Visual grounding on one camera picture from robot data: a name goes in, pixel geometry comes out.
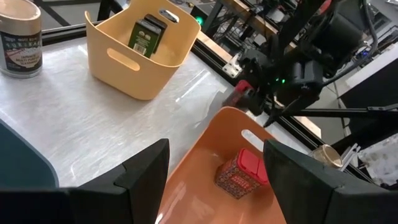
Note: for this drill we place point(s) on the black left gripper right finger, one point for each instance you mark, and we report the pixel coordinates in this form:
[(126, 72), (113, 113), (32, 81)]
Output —
[(317, 193)]

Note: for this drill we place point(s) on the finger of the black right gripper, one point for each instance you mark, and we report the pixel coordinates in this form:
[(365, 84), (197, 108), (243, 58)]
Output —
[(286, 113), (256, 102)]

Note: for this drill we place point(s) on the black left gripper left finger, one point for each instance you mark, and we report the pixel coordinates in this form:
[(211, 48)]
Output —
[(124, 193)]

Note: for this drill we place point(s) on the red-lidded patterned spice box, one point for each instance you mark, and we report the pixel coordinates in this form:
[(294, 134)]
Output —
[(241, 174), (237, 95)]

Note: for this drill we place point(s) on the dark green spice tin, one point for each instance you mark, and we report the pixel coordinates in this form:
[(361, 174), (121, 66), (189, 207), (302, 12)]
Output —
[(144, 39), (160, 26)]

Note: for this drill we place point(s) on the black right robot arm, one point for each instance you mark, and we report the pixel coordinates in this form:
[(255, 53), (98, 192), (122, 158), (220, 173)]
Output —
[(335, 28)]

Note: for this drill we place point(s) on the gold-lidded glass spice jar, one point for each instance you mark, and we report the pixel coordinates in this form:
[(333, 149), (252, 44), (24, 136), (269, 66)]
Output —
[(328, 154), (20, 40)]

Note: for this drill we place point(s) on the orange plastic bin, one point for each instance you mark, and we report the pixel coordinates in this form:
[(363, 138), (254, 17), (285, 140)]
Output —
[(199, 199)]

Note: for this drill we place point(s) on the teal plastic bin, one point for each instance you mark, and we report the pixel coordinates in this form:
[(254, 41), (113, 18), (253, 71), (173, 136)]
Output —
[(21, 165)]

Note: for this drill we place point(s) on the yellow plastic bin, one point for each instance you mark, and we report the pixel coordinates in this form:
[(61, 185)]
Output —
[(136, 77)]

